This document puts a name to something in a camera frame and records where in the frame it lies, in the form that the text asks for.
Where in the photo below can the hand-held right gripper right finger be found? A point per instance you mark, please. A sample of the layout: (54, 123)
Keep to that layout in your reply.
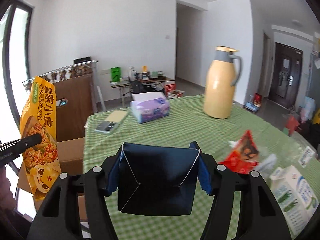
(203, 175)

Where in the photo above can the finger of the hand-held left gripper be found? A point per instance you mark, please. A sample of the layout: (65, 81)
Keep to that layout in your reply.
(30, 140)

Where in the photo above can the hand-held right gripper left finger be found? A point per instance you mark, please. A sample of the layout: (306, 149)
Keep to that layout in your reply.
(113, 177)

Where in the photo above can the yellow snack bag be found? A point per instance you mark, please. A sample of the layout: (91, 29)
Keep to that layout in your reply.
(42, 120)

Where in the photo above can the dark blue carton box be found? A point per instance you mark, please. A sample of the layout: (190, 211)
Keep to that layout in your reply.
(155, 177)

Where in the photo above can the cardboard box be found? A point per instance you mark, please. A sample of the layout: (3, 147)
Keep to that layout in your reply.
(70, 152)

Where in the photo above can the white tissue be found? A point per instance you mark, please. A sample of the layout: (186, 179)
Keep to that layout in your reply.
(268, 162)

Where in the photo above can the person's left hand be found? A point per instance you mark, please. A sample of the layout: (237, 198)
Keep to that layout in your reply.
(5, 187)

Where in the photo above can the red snack wrapper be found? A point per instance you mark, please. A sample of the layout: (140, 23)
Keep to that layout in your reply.
(240, 155)

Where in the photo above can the grey smartphone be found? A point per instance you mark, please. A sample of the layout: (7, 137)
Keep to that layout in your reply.
(107, 127)

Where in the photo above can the brown cabinet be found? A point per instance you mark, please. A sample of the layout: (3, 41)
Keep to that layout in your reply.
(72, 105)

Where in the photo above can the yellow notepad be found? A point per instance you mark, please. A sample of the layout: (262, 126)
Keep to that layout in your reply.
(116, 116)

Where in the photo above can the purple tissue box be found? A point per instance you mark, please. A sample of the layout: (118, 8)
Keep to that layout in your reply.
(150, 110)

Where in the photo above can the row of small figurines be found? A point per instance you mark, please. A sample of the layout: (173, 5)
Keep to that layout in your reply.
(70, 73)

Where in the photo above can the small blue stool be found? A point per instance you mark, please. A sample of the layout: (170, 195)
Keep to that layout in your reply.
(252, 108)

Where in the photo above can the yellow thermos jug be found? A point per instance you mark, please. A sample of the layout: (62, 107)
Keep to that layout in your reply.
(220, 92)

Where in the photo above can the red plastic basket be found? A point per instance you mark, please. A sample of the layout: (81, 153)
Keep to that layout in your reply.
(173, 91)

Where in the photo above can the white milk carton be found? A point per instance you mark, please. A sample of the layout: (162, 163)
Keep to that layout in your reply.
(292, 195)

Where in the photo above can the red bag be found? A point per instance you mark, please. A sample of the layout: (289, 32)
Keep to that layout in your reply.
(257, 98)

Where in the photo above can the black box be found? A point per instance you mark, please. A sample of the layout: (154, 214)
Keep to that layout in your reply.
(82, 60)

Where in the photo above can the red plastic stool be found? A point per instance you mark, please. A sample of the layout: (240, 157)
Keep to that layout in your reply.
(292, 125)

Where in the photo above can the green paper bag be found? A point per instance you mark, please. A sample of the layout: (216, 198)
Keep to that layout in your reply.
(115, 74)

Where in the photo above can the folding side table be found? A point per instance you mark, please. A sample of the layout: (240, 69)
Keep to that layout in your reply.
(160, 80)

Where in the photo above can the blue patterned bag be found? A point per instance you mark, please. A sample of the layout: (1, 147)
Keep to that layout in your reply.
(307, 108)

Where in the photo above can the dark entrance door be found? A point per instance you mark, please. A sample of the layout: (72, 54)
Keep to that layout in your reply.
(285, 80)

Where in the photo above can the interior wooden door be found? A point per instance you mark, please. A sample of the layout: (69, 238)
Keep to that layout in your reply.
(266, 65)

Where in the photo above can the grey fridge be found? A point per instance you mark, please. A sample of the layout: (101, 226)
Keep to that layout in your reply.
(315, 67)

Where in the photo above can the ceiling lamp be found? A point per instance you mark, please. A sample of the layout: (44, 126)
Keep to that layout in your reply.
(297, 22)

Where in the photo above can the metal rail rack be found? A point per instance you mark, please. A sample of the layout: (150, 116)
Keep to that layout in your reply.
(62, 68)

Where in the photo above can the black window frame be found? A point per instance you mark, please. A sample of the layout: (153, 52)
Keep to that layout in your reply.
(18, 55)

